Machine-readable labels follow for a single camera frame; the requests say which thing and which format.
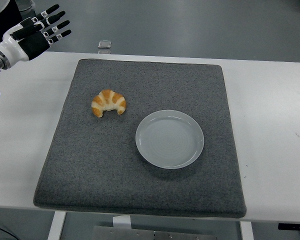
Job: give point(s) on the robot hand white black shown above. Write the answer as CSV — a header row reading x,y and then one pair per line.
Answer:
x,y
15,51

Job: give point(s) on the croissant bread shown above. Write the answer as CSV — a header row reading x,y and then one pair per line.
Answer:
x,y
107,100

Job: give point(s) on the grey round plate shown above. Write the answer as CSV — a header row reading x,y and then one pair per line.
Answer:
x,y
170,142

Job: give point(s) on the grey metal plate with screws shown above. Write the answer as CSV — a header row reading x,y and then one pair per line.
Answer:
x,y
140,235

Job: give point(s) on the person's leg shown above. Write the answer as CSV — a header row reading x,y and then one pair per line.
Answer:
x,y
0,15

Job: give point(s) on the square metal floor socket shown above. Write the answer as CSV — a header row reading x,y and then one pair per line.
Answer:
x,y
105,44
104,52

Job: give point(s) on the grey felt mat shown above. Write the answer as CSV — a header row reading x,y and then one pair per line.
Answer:
x,y
102,162

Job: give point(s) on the white table leg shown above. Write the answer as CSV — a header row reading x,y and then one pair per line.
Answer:
x,y
246,231
56,225

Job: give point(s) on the black bar under table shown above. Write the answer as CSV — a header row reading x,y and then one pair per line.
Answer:
x,y
293,226

